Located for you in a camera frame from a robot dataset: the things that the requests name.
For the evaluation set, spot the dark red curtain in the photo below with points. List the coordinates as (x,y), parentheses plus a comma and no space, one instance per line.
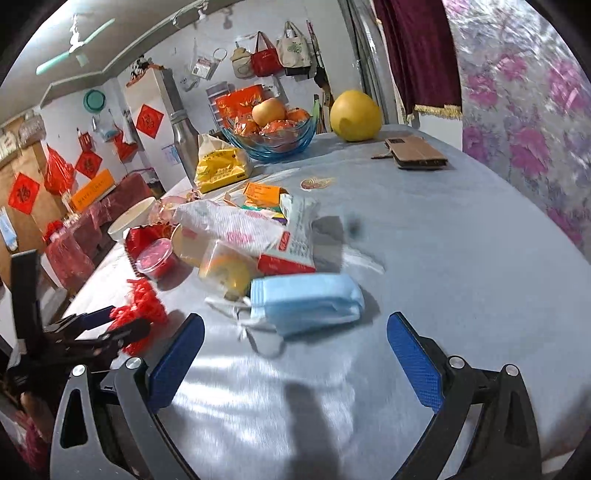
(415,55)

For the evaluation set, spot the yellow snack packet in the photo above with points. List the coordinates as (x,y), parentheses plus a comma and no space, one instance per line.
(221,168)

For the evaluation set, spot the long orange box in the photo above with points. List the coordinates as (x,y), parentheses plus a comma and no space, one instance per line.
(92,191)

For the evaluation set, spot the clear hanging bag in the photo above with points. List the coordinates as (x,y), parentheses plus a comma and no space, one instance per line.
(205,67)

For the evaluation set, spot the red cloth covered furniture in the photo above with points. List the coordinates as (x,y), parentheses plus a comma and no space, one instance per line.
(87,235)

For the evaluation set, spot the white tote bag green print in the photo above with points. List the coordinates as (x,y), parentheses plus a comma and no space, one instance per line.
(293,50)

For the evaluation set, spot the plastic wrapped orange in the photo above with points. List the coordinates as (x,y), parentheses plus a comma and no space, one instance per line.
(277,128)
(298,115)
(244,127)

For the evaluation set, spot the red tassel knot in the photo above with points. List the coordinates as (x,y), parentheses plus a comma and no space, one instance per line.
(143,300)

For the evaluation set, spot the blue glass fruit bowl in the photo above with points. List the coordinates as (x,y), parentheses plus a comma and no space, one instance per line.
(277,150)

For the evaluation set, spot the orange cardboard box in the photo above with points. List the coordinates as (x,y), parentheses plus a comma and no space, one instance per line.
(263,191)

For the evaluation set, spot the red tote bag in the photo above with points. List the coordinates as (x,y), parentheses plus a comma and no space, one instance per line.
(265,62)

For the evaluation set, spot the steel bottle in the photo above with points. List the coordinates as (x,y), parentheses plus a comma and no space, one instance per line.
(182,143)

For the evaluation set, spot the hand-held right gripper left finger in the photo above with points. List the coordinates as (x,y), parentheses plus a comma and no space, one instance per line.
(178,355)

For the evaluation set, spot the stack of blue face masks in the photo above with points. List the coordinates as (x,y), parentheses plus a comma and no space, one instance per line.
(304,300)

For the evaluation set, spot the white refrigerator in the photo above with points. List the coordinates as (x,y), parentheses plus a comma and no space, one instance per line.
(152,92)

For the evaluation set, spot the yellow red apple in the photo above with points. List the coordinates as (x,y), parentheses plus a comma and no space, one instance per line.
(268,111)

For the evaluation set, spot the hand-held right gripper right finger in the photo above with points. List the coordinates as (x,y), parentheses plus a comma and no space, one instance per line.
(413,357)

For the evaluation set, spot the green round plate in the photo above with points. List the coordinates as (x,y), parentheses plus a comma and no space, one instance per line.
(94,101)

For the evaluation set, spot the beige tote bag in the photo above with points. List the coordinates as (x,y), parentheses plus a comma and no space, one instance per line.
(241,62)

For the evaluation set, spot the red diamond paper decoration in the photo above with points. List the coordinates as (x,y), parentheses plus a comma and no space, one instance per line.
(88,165)
(149,121)
(24,194)

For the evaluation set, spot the white and red packet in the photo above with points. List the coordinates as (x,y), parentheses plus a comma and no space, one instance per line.
(295,240)

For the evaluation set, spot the clear tub with red lid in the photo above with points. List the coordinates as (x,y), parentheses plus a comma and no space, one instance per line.
(157,258)

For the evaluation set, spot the clear packet with yellow content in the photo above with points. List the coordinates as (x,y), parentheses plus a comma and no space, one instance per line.
(231,272)

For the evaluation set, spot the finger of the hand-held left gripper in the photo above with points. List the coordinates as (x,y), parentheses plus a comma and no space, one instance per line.
(94,316)
(129,333)

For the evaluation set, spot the grey tasselled tablecloth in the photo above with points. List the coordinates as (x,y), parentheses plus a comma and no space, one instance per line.
(438,240)

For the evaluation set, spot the phone in brown case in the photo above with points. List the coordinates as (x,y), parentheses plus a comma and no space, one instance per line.
(415,152)

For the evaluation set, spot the white plastic bag pink print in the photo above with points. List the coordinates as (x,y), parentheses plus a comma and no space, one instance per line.
(217,221)

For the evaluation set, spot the yellow pomelo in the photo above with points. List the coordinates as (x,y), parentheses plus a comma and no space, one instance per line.
(355,115)

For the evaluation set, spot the red foil packet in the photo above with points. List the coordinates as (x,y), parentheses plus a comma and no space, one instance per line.
(143,237)

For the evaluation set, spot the clear pink plastic wrapper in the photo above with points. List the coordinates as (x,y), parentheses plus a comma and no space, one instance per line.
(168,207)

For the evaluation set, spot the orange gift box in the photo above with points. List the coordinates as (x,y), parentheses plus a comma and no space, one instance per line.
(235,101)

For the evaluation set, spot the round sticker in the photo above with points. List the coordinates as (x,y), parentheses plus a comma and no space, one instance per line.
(316,183)

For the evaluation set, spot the floral curtain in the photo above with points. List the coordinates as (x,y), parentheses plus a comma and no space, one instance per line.
(517,115)

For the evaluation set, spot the white bowl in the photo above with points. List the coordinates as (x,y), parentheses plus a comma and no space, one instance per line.
(131,217)

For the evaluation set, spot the hanging blue face mask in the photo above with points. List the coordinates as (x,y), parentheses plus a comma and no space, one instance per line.
(8,230)

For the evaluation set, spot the green ceiling fan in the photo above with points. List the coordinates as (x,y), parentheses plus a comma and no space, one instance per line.
(69,53)

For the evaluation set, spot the beige round container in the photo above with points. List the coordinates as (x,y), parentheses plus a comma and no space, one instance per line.
(187,247)

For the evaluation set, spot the red plastic bag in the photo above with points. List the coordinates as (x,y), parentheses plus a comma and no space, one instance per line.
(59,170)

